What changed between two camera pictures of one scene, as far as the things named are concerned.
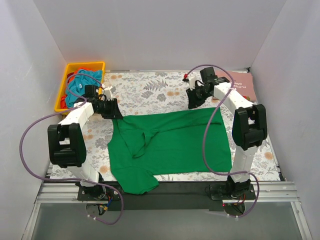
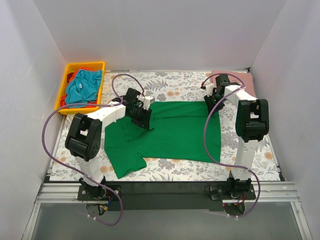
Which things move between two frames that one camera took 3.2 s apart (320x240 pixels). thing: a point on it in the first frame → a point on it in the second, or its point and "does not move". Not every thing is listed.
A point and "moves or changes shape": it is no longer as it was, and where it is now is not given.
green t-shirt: (188, 140) moves or changes shape
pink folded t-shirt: (242, 81) does not move
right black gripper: (194, 93) → (213, 105)
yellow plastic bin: (70, 67) does not move
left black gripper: (113, 108) → (141, 118)
